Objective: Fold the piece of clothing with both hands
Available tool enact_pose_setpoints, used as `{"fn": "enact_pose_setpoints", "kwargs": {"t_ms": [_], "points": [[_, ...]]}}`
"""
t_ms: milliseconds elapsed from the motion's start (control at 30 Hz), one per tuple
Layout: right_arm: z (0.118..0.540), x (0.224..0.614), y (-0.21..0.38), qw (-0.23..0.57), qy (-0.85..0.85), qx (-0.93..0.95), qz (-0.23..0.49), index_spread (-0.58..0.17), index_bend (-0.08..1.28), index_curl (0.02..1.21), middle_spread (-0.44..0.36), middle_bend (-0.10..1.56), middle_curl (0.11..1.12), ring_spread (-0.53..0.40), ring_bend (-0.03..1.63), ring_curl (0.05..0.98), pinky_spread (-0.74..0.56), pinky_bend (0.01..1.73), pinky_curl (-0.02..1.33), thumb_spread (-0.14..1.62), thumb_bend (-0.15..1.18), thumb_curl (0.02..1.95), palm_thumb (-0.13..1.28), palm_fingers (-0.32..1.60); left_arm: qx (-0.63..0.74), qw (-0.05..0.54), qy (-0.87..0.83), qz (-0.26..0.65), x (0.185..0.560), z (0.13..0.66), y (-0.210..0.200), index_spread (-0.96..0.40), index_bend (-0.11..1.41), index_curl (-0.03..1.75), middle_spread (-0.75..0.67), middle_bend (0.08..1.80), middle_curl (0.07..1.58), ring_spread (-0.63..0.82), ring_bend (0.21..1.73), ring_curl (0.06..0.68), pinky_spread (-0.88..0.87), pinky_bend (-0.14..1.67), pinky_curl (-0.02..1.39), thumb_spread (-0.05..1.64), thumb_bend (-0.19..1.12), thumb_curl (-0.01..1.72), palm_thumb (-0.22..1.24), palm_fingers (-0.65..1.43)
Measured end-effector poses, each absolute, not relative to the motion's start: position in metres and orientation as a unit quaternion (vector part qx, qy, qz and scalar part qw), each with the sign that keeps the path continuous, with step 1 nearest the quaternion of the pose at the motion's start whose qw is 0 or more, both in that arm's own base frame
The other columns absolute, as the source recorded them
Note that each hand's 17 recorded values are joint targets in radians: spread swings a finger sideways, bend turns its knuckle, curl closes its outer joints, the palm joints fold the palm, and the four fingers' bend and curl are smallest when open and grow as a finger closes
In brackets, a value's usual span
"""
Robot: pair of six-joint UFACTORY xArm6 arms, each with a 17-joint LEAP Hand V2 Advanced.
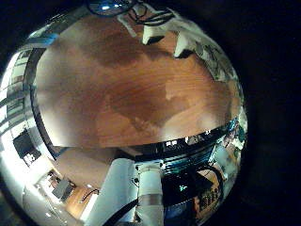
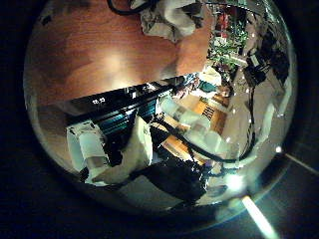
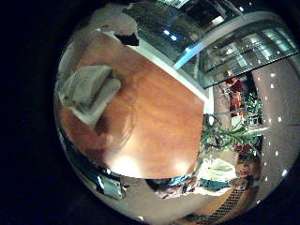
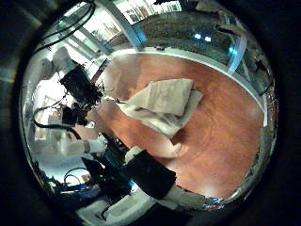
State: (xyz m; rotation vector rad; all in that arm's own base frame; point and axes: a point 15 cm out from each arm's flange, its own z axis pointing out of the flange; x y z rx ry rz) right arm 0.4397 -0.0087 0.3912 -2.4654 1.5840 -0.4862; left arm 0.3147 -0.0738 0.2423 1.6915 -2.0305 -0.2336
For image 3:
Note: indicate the white cloth garment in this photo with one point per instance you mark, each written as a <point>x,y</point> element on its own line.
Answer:
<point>87,90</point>

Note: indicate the green potted plant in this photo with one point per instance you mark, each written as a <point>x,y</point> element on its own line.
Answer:
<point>228,136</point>

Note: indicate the teal grey box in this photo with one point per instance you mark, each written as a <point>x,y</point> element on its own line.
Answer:
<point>110,187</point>

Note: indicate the red display stand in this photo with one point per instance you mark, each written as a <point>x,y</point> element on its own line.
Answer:
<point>236,93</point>

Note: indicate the orange box with black print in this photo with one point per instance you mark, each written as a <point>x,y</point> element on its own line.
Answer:
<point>226,203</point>

